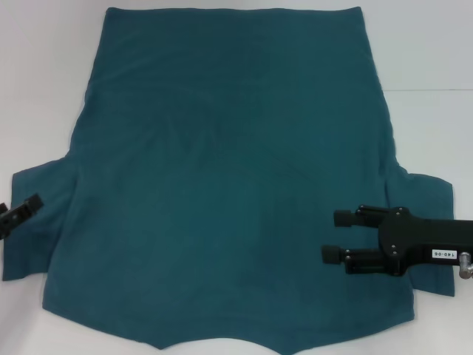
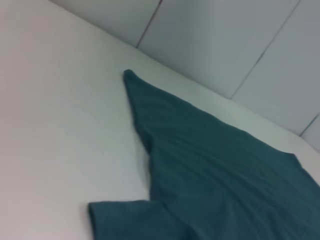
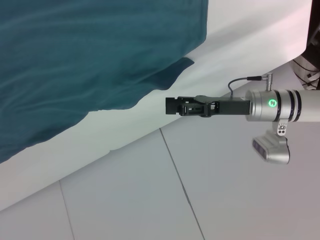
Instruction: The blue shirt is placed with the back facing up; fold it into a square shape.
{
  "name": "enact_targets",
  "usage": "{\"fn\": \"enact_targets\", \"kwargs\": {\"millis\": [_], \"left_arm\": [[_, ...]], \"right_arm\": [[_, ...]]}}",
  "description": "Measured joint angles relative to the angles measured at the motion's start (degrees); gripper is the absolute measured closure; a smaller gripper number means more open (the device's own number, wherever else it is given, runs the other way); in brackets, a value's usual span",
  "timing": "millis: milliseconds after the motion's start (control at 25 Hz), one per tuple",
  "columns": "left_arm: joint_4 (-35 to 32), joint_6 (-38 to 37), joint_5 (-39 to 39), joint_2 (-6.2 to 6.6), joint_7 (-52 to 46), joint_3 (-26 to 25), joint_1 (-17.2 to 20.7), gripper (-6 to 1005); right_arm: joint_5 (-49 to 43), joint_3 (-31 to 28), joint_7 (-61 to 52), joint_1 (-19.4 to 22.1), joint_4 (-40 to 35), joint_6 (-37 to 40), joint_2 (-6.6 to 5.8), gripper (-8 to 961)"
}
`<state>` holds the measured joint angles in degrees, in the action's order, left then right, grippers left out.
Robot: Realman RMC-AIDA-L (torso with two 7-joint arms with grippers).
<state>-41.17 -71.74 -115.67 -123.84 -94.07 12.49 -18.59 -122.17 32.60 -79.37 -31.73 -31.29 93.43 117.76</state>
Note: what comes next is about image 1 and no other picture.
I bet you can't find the silver cable plug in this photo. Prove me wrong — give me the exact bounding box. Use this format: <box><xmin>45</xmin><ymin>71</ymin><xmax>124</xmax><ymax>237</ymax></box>
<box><xmin>459</xmin><ymin>251</ymin><xmax>473</xmax><ymax>280</ymax></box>

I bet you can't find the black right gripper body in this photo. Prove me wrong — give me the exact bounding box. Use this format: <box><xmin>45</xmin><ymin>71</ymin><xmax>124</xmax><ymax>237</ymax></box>
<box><xmin>378</xmin><ymin>206</ymin><xmax>473</xmax><ymax>278</ymax></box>

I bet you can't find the blue T-shirt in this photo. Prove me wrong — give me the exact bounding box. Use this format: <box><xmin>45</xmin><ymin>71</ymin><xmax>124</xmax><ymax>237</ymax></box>
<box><xmin>1</xmin><ymin>6</ymin><xmax>455</xmax><ymax>352</ymax></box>

